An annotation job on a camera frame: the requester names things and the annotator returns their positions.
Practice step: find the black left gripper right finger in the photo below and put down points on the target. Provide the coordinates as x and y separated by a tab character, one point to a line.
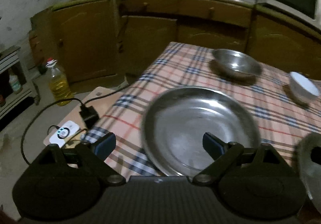
225	157

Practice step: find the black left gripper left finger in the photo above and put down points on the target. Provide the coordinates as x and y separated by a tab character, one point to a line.
93	156

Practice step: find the medium steel plate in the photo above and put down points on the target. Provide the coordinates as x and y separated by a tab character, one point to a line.
175	121

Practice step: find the large steel basin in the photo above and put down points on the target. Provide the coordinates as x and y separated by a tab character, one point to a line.
308	156

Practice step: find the small steel bowl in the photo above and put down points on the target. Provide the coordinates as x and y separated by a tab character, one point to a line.
236	64

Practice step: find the white power bank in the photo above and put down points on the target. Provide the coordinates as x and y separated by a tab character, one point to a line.
64	133

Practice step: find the black power adapter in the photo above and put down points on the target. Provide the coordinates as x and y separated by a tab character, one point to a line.
89	116

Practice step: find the plaid tablecloth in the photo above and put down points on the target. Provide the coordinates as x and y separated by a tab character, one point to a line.
281	122

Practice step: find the cooking oil bottle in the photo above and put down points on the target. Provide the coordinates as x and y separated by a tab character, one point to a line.
58	83

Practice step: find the bluish white ceramic bowl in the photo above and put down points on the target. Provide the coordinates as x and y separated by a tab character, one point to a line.
303	89

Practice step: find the green bottle on shelf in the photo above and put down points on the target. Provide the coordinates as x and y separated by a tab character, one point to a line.
14	82

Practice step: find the brown wooden cabinet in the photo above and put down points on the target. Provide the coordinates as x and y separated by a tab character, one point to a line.
102	42

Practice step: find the grey metal shelf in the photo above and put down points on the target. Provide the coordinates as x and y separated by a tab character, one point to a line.
12	58

